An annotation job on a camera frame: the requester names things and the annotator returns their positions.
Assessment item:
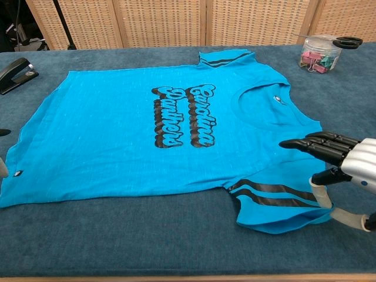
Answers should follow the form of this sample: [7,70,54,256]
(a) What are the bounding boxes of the dark blue table cover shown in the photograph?
[0,42,376,278]

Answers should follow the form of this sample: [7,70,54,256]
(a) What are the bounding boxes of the black stapler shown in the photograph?
[0,57,40,96]

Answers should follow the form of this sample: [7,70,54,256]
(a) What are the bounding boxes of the black handled scissors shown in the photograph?
[296,33,364,50]

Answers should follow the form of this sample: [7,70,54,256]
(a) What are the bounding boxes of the light blue printed T-shirt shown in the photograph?
[0,49,334,234]

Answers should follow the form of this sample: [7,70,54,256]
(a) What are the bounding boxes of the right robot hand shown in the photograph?
[278,131,376,233]

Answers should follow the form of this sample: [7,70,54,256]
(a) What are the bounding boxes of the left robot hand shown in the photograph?
[0,128,12,179]

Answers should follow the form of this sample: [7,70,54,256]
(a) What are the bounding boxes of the black tripod stand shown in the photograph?
[52,0,78,51]

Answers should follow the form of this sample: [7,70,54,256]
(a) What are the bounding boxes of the clear jar of binder clips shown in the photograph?
[298,36,343,74]

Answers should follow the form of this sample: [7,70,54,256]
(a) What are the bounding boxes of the wicker folding screen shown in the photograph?
[25,0,376,51]

